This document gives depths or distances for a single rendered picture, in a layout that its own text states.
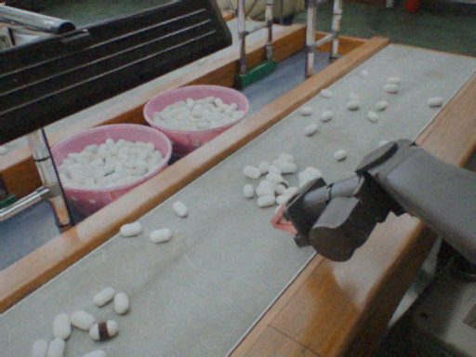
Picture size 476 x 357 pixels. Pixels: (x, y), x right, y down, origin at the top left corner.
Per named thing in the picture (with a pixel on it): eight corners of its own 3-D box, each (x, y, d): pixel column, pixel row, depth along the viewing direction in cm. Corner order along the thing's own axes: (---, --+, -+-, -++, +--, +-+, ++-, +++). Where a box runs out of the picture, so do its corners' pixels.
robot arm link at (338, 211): (445, 188, 53) (398, 136, 52) (418, 253, 46) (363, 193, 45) (371, 218, 62) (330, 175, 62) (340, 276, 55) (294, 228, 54)
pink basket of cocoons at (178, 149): (269, 132, 118) (270, 99, 112) (204, 178, 101) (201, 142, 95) (196, 108, 131) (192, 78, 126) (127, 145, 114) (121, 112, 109)
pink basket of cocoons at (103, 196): (193, 165, 105) (190, 130, 100) (143, 238, 84) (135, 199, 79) (96, 152, 112) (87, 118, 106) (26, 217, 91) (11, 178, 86)
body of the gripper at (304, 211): (277, 212, 63) (313, 199, 57) (312, 178, 69) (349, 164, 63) (301, 249, 63) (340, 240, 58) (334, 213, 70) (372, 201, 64)
